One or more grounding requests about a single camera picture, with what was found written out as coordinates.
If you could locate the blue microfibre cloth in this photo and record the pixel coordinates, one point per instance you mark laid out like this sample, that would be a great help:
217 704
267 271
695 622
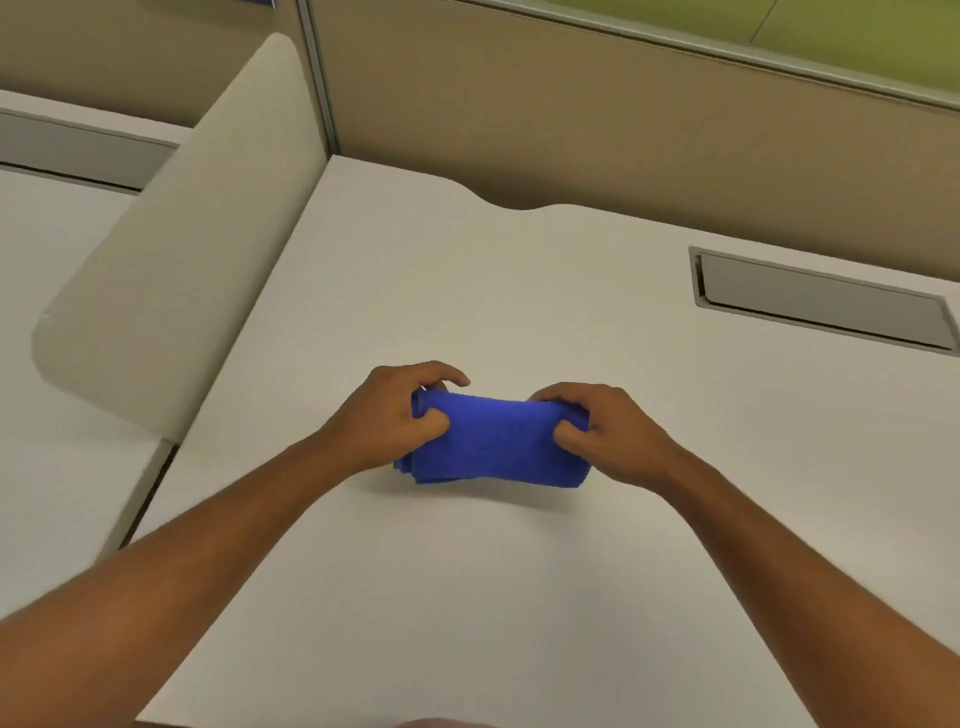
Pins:
502 442

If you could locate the white table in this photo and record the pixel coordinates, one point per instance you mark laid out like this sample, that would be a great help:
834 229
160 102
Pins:
480 600

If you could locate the beige partition panel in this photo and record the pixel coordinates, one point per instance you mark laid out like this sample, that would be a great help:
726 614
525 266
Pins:
112 45
600 112

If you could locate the person's left hand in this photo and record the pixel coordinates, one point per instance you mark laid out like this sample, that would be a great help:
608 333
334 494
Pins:
375 420

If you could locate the white rounded divider panel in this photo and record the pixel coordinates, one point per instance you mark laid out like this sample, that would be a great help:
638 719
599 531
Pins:
187 262

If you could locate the person's right hand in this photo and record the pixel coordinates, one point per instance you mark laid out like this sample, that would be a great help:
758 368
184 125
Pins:
622 442

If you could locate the person's left forearm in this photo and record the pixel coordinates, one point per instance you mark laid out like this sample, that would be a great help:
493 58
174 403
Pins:
150 585

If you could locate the person's pink shirt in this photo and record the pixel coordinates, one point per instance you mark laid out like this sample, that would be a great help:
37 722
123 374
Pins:
446 724

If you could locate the white office desk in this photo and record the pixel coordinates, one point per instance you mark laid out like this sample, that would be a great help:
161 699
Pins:
45 375

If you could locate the person's right forearm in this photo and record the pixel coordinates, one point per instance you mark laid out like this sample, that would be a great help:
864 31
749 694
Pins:
825 600

